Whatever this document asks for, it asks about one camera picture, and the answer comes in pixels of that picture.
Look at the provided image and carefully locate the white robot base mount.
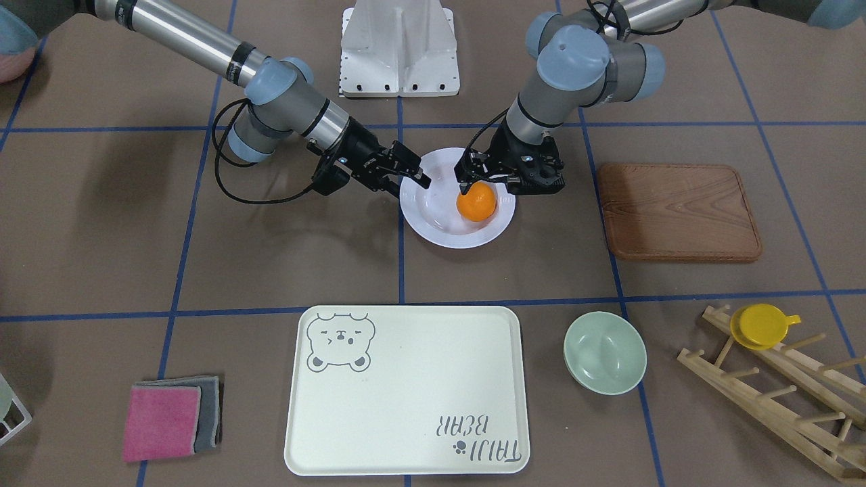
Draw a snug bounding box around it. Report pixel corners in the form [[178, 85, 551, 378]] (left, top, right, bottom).
[[338, 1, 461, 99]]

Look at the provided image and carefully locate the cream bear tray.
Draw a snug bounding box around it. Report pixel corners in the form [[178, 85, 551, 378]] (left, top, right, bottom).
[[284, 305, 531, 477]]

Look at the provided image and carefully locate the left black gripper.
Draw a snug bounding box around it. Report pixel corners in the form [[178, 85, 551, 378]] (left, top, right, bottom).
[[455, 124, 566, 196]]

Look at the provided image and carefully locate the wooden mug rack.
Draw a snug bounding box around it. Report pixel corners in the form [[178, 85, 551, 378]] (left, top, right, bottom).
[[677, 306, 865, 486]]

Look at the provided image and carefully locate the orange fruit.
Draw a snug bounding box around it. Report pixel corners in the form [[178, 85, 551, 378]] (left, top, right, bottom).
[[457, 182, 498, 222]]

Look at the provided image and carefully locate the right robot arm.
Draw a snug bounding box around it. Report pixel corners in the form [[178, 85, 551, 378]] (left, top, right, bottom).
[[1, 1, 431, 196]]

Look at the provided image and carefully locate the pink folded cloth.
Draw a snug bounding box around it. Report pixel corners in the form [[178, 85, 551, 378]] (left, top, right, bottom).
[[122, 385, 201, 463]]

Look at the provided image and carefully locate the green ceramic bowl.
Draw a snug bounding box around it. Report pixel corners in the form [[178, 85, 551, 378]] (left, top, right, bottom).
[[563, 311, 647, 396]]

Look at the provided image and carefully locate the grey folded cloth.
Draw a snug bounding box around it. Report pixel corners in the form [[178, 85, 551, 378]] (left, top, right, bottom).
[[133, 375, 221, 454]]

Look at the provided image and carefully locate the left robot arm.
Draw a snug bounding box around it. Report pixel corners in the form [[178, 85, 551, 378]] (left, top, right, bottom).
[[454, 1, 733, 196]]

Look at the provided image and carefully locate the pink bowl with ice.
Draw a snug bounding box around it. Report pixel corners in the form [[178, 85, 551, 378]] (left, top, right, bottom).
[[1, 24, 39, 84]]

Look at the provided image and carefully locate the wooden cutting board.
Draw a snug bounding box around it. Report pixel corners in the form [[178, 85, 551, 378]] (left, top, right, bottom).
[[597, 163, 762, 263]]

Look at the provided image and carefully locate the white round plate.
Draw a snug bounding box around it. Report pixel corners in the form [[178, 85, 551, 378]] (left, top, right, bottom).
[[399, 147, 517, 249]]

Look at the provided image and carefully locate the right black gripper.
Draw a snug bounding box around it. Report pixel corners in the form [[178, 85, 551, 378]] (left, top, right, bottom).
[[310, 119, 431, 198]]

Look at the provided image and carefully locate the yellow mug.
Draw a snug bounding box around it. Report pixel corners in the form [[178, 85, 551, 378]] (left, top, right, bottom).
[[729, 303, 802, 350]]

